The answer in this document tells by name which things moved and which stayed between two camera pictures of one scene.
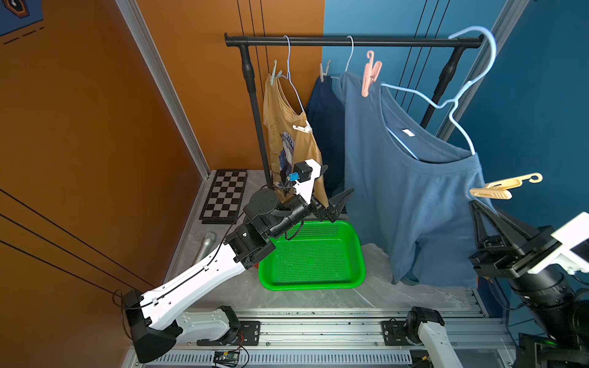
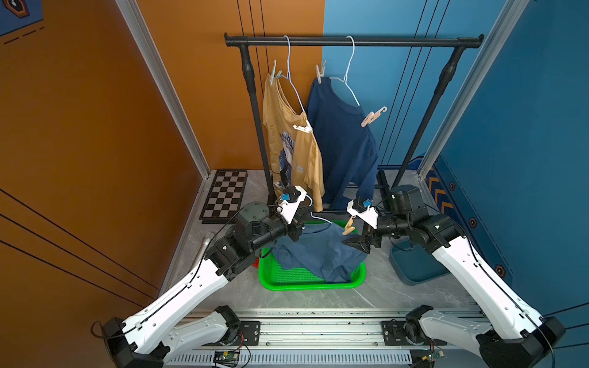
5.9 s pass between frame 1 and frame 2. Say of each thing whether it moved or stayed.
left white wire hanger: stayed
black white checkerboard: stayed
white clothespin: stayed
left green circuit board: stayed
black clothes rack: stayed
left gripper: moved
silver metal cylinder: stayed
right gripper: moved
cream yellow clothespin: moved
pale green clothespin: stayed
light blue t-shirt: moved
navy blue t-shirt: stayed
